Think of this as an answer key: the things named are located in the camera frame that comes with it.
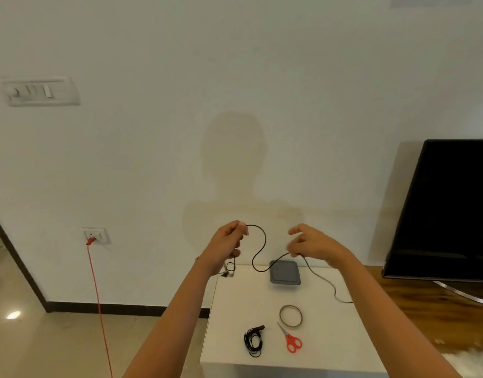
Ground person's left hand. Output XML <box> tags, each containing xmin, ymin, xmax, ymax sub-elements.
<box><xmin>196</xmin><ymin>220</ymin><xmax>250</xmax><ymax>277</ymax></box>

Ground grey lidded container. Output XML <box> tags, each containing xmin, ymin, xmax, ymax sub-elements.
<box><xmin>268</xmin><ymin>259</ymin><xmax>302</xmax><ymax>287</ymax></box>

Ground silver television stand leg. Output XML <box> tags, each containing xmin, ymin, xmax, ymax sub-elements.
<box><xmin>432</xmin><ymin>280</ymin><xmax>483</xmax><ymax>308</ymax></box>

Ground black earphone cable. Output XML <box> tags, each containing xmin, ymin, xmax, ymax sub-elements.
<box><xmin>219</xmin><ymin>223</ymin><xmax>354</xmax><ymax>305</ymax></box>

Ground person's left forearm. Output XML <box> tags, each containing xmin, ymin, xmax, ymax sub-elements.
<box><xmin>123</xmin><ymin>257</ymin><xmax>218</xmax><ymax>378</ymax></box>

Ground wooden board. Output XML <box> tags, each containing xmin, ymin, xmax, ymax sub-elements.
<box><xmin>365</xmin><ymin>265</ymin><xmax>483</xmax><ymax>347</ymax></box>

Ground white wall switch panel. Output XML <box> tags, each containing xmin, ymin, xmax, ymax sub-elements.
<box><xmin>0</xmin><ymin>76</ymin><xmax>81</xmax><ymax>108</ymax></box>

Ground red power cable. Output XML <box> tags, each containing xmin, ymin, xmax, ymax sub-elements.
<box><xmin>86</xmin><ymin>237</ymin><xmax>114</xmax><ymax>378</ymax></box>

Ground white wall socket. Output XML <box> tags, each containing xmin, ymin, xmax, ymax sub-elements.
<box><xmin>80</xmin><ymin>227</ymin><xmax>111</xmax><ymax>246</ymax></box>

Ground red scissors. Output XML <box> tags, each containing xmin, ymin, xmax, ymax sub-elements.
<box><xmin>276</xmin><ymin>321</ymin><xmax>303</xmax><ymax>354</ymax></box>

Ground black earphones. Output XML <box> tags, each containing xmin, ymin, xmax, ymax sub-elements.
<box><xmin>243</xmin><ymin>324</ymin><xmax>266</xmax><ymax>359</ymax></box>

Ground person's right hand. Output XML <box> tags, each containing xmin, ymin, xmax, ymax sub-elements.
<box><xmin>287</xmin><ymin>223</ymin><xmax>354</xmax><ymax>270</ymax></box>

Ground black television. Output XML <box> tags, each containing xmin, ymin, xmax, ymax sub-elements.
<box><xmin>382</xmin><ymin>139</ymin><xmax>483</xmax><ymax>283</ymax></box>

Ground person's right forearm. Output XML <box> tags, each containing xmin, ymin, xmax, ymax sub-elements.
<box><xmin>332</xmin><ymin>255</ymin><xmax>463</xmax><ymax>378</ymax></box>

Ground clear tape roll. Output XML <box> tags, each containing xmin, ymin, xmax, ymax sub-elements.
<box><xmin>279</xmin><ymin>304</ymin><xmax>304</xmax><ymax>330</ymax></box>

